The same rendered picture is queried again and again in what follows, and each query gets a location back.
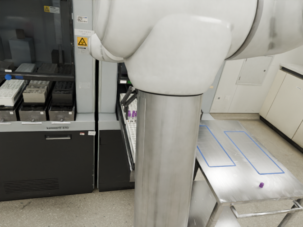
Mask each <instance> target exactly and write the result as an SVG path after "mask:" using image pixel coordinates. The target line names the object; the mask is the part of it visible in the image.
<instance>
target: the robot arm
mask: <svg viewBox="0 0 303 227"><path fill-rule="evenodd" d="M94 28H95V32H96V33H95V34H93V35H91V37H90V38H89V39H88V48H89V54H90V55H91V56H92V57H93V58H95V59H97V60H100V61H104V62H111V63H123V62H124V63H125V66H126V69H127V71H128V77H129V79H130V81H131V83H132V85H133V87H132V86H129V89H128V91H127V93H126V94H125V96H124V97H123V99H122V100H121V102H120V103H121V106H124V112H125V118H126V120H127V119H128V113H129V105H130V104H131V103H132V102H133V101H134V100H135V99H136V98H137V120H136V146H135V172H134V178H135V191H134V217H133V227H187V225H188V214H189V207H190V199H191V191H192V183H193V173H194V165H195V158H196V150H197V139H198V131H199V124H200V116H201V108H202V98H203V93H205V92H206V91H207V90H208V89H209V87H210V86H211V85H212V83H213V82H214V79H215V76H216V74H217V72H218V71H219V69H220V67H221V65H222V63H223V61H228V60H238V59H247V58H253V57H258V56H268V55H275V54H282V53H285V52H288V51H290V50H293V49H295V48H298V47H300V46H302V45H303V0H95V10H94ZM134 90H135V91H136V92H135V93H134V94H133V95H132V96H131V97H130V98H129V96H130V94H131V93H132V92H133V91H134ZM128 98H129V99H128ZM127 99H128V100H127Z"/></svg>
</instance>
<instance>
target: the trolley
mask: <svg viewBox="0 0 303 227"><path fill-rule="evenodd" d="M195 161H196V163H197V165H198V167H199V169H200V170H201V172H202V174H203V176H204V178H205V180H201V181H193V183H192V191H191V199H190V207H189V214H188V225H187V227H241V226H240V224H239V222H238V220H237V219H239V218H250V217H258V216H267V215H274V214H283V213H287V214H286V216H285V217H284V218H283V220H282V221H281V222H280V224H279V225H278V227H288V225H289V224H290V223H291V222H292V220H293V219H294V218H295V217H296V215H297V214H298V213H299V212H302V211H303V184H302V183H301V182H300V181H299V180H298V179H297V178H296V177H295V176H294V175H293V174H292V173H291V172H290V171H289V170H288V169H287V168H286V167H285V166H284V165H283V164H282V163H281V162H280V161H279V160H278V159H277V158H276V157H275V156H274V155H273V154H272V153H271V152H270V151H269V150H268V149H267V148H266V147H265V146H264V145H263V144H262V143H261V142H260V141H259V140H258V139H257V138H256V137H255V136H254V135H253V134H252V133H251V132H250V131H249V130H247V129H246V128H245V127H244V126H243V125H242V124H241V123H240V122H239V121H235V120H200V124H199V131H198V139H197V150H196V158H195ZM261 182H263V183H264V186H263V188H261V187H259V185H260V183H261ZM294 199H297V200H294ZM280 200H293V201H292V202H293V203H294V205H293V206H292V207H291V209H284V210H275V211H266V212H258V213H246V214H238V213H237V211H236V209H235V207H234V206H230V207H229V205H238V204H251V203H261V202H270V201H280Z"/></svg>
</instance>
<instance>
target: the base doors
mask: <svg viewBox="0 0 303 227"><path fill-rule="evenodd" d="M296 87H299V88H301V89H302V90H300V89H298V88H296ZM259 114H260V115H261V116H262V117H263V118H265V119H266V120H267V121H268V122H270V123H271V124H272V125H274V126H275V127H276V128H278V129H279V130H280V131H281V132H283V133H284V134H285V135H286V136H287V137H289V138H290V139H292V140H293V141H294V142H295V143H297V144H298V145H299V146H301V147H302V148H303V80H302V79H300V78H298V77H296V76H294V75H291V74H289V73H287V72H284V71H282V70H280V69H279V70H278V73H277V75H276V77H275V79H274V81H273V83H272V85H271V88H270V90H269V92H268V94H267V96H266V99H265V101H264V103H263V105H262V108H261V110H260V112H259Z"/></svg>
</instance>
